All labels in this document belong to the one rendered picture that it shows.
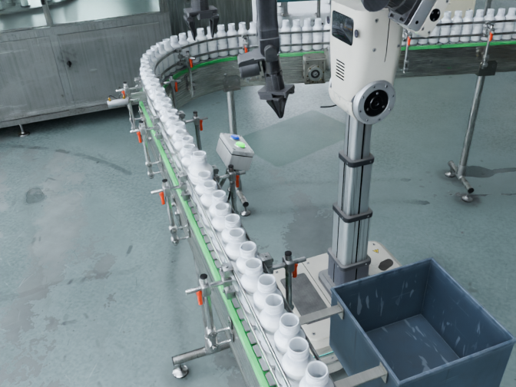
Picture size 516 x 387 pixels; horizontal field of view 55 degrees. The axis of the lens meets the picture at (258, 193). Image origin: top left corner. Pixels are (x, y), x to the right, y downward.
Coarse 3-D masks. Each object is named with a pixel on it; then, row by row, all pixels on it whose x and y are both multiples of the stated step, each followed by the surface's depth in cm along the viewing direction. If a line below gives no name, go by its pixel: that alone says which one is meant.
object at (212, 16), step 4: (208, 12) 163; (212, 12) 163; (200, 16) 163; (204, 16) 163; (208, 16) 163; (212, 16) 164; (216, 16) 164; (212, 20) 166; (216, 20) 165; (212, 24) 170; (216, 24) 166; (212, 28) 168; (212, 32) 169; (212, 36) 170
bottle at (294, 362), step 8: (288, 344) 87; (296, 344) 89; (304, 344) 89; (288, 352) 87; (296, 352) 86; (304, 352) 86; (288, 360) 88; (296, 360) 87; (304, 360) 87; (312, 360) 89; (288, 368) 88; (296, 368) 87; (304, 368) 88; (288, 376) 88; (296, 376) 87; (296, 384) 89
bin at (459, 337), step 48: (336, 288) 129; (384, 288) 136; (432, 288) 139; (336, 336) 134; (384, 336) 142; (432, 336) 141; (480, 336) 124; (336, 384) 107; (384, 384) 112; (432, 384) 110; (480, 384) 118
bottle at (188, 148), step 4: (188, 144) 154; (192, 144) 154; (184, 148) 151; (188, 148) 155; (192, 148) 151; (184, 152) 153; (188, 152) 152; (184, 156) 153; (188, 156) 152; (184, 160) 153; (188, 160) 153; (184, 164) 153; (188, 164) 153; (184, 168) 154; (188, 172) 154; (188, 176) 155; (188, 184) 157; (188, 188) 158
